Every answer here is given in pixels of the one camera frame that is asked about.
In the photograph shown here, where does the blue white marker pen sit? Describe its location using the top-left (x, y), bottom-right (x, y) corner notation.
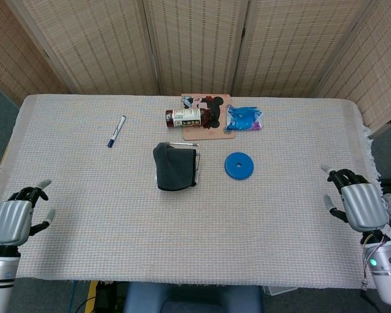
top-left (106, 115), bottom-right (127, 149)

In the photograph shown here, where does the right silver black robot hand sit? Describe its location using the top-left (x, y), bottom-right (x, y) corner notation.
top-left (321, 164), bottom-right (391, 234)

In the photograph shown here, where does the blue chair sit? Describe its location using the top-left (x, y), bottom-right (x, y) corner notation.
top-left (123, 282), bottom-right (263, 313)

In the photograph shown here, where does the red brown labelled bottle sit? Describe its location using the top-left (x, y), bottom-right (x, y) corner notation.
top-left (164, 108), bottom-right (216, 128)

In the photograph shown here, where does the yellow cloth with black back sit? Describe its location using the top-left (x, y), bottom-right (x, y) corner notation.
top-left (152, 142), bottom-right (198, 192)

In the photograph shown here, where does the woven folding screen panel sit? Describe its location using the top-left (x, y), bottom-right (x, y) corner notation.
top-left (233, 0), bottom-right (375, 98)
top-left (142, 0), bottom-right (250, 97)
top-left (6, 0), bottom-right (162, 95)
top-left (315, 0), bottom-right (391, 138)
top-left (0, 0), bottom-right (71, 105)

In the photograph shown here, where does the blue plastic disc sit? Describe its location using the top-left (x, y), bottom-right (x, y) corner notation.
top-left (224, 151), bottom-right (255, 181)

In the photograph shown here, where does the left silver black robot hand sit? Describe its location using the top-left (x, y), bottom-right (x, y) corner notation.
top-left (0, 179), bottom-right (56, 247)

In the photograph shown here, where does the blue tissue pack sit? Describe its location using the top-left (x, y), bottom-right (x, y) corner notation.
top-left (225, 104), bottom-right (264, 133)

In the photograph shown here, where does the white woven tablecloth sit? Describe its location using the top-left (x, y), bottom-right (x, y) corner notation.
top-left (0, 93), bottom-right (384, 291)

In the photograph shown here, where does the small metal wire rack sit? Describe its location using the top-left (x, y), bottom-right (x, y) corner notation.
top-left (154, 141), bottom-right (203, 186)

